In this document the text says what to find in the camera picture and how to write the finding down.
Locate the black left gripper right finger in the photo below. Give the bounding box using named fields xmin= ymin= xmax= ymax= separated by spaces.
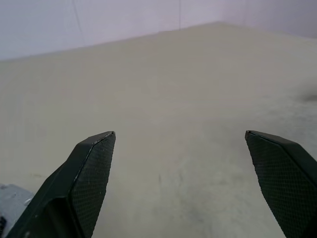
xmin=244 ymin=129 xmax=317 ymax=238

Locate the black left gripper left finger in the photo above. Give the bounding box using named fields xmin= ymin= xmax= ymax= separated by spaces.
xmin=5 ymin=130 xmax=116 ymax=238

